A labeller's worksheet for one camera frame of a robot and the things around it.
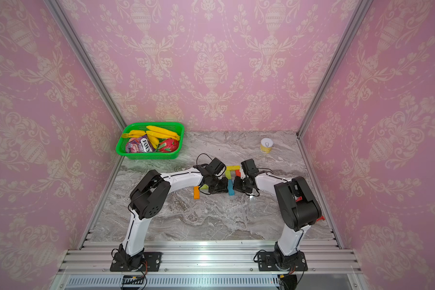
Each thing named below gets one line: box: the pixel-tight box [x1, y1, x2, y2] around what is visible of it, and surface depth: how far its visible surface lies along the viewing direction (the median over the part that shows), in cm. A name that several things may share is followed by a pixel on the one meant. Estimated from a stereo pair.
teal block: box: [227, 179, 236, 196], surface depth 95 cm
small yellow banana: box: [121, 129, 147, 139], surface depth 113 cm
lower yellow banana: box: [146, 134, 160, 150], surface depth 112 cm
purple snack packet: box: [125, 134, 156, 153], surface depth 108 cm
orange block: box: [192, 186, 200, 200], surface depth 95 cm
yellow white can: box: [260, 137, 274, 154], surface depth 112 cm
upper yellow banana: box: [145, 125, 181, 141], surface depth 113 cm
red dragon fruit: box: [157, 137, 179, 153], surface depth 107 cm
